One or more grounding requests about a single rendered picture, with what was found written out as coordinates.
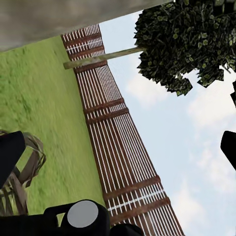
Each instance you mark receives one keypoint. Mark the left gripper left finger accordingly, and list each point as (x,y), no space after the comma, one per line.
(12,146)

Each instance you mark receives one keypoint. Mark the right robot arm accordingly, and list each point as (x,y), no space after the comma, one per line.
(82,218)

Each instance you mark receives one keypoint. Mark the tree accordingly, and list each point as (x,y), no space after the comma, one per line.
(23,22)
(178,37)

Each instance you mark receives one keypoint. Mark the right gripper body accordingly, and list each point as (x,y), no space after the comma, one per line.
(9,224)

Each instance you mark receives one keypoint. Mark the wicker basket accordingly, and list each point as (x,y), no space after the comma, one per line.
(17,179)

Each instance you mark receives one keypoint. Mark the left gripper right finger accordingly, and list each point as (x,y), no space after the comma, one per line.
(228,146)

